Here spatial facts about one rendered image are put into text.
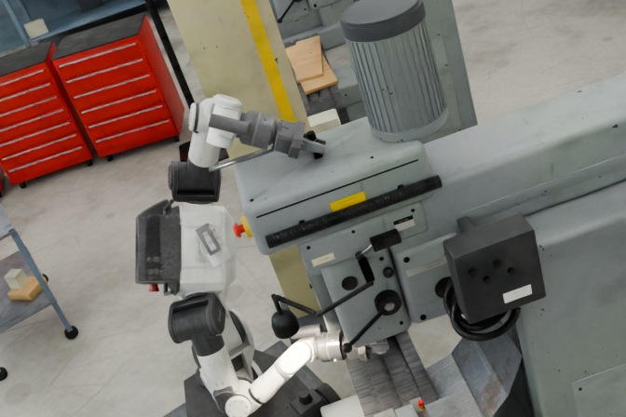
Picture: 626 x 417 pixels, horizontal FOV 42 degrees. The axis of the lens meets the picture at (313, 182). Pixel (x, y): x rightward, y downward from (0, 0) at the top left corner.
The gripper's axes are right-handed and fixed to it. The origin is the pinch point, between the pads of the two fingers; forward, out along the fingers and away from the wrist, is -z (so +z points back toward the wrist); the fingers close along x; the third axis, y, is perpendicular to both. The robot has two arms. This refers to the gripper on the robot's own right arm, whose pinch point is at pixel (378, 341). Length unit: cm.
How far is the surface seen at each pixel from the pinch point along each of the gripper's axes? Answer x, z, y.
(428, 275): -5.7, -20.2, -26.8
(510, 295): -25, -41, -33
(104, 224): 289, 254, 126
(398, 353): 21.5, 0.9, 26.8
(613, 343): -2, -65, 9
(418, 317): -7.6, -14.8, -13.9
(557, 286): -7, -52, -18
